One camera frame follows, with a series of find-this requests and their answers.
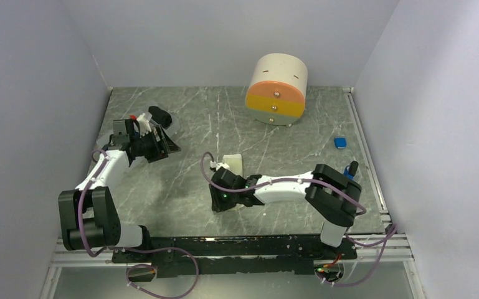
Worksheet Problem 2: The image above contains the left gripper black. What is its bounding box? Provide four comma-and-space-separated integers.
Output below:
131, 125, 181, 163

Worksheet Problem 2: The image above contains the cream yellow cloth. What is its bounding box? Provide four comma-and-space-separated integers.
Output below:
222, 154, 243, 176

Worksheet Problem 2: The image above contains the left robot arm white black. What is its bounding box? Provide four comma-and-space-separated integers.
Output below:
58, 114, 180, 262

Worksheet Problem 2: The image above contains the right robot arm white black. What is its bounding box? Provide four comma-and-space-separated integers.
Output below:
207, 161, 366, 259

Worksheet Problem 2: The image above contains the black rolled sock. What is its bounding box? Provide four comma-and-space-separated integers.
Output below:
148, 106, 173, 128

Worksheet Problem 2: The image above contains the clear plastic compartment tray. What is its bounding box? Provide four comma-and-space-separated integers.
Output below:
97, 102, 180, 162

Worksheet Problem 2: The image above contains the round drawer cabinet orange yellow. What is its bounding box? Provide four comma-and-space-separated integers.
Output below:
245, 53, 308, 126

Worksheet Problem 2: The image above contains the small blue block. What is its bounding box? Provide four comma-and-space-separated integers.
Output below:
333, 137, 347, 149

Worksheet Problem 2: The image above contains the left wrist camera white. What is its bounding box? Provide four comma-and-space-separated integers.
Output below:
130, 112, 152, 136

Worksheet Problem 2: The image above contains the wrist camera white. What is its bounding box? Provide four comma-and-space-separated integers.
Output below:
210, 161, 230, 172
130, 112, 152, 136

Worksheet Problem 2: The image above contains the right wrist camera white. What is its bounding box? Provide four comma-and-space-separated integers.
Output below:
210, 161, 230, 172

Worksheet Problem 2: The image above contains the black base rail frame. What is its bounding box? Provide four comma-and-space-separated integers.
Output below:
111, 234, 358, 278

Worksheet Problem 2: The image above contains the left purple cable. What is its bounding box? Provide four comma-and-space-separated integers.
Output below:
77, 149, 200, 299

